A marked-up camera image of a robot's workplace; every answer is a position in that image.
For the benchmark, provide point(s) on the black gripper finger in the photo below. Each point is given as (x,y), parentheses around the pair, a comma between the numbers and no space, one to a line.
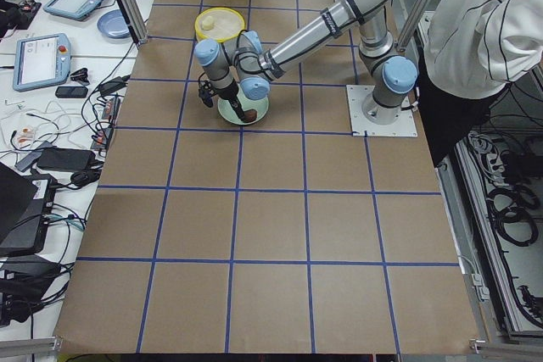
(237,107)

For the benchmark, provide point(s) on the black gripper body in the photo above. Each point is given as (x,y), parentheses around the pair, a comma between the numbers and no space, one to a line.
(229,92)

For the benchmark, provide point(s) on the brown steamed bun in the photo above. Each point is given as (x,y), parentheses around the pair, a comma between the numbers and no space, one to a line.
(250,116)

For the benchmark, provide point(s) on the white steamed bun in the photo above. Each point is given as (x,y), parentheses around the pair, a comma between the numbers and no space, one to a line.
(207,23)

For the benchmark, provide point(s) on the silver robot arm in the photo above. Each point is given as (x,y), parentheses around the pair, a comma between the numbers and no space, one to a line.
(242,65)

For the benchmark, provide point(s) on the light green plate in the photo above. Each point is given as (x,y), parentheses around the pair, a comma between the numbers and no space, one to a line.
(226,112)

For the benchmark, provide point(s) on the blue plate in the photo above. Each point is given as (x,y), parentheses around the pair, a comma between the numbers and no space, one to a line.
(113,25)

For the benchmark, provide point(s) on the near teach pendant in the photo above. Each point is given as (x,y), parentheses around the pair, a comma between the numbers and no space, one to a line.
(41,61)

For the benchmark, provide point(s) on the black laptop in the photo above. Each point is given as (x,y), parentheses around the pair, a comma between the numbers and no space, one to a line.
(26,202)

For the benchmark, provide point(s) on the person in white jacket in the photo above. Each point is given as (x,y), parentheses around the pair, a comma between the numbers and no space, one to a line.
(475,49)

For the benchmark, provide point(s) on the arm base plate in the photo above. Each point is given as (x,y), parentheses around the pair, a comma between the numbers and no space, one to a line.
(368,118)

